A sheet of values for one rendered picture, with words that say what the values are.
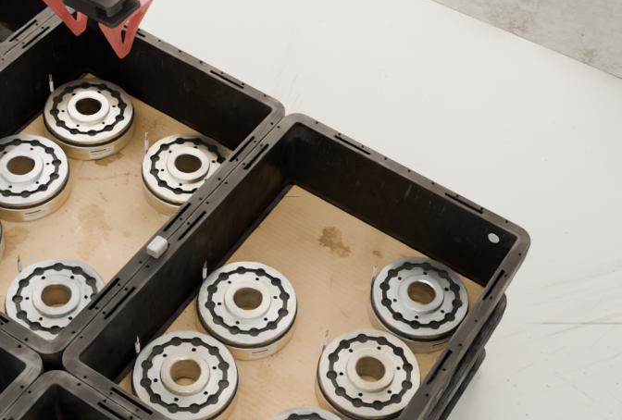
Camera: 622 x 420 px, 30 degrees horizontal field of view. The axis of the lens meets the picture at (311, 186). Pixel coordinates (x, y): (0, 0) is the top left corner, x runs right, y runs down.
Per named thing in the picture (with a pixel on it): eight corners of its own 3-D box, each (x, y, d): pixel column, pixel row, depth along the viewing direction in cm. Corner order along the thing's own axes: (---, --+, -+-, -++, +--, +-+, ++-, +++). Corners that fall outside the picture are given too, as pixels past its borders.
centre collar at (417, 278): (408, 269, 123) (409, 265, 123) (451, 289, 122) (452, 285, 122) (390, 302, 120) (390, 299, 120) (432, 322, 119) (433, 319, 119)
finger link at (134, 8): (119, 80, 125) (111, 15, 117) (69, 55, 127) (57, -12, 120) (159, 45, 128) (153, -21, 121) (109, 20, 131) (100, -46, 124)
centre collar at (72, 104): (85, 88, 136) (85, 84, 136) (118, 106, 135) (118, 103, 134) (57, 112, 133) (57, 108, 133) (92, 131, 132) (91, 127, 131)
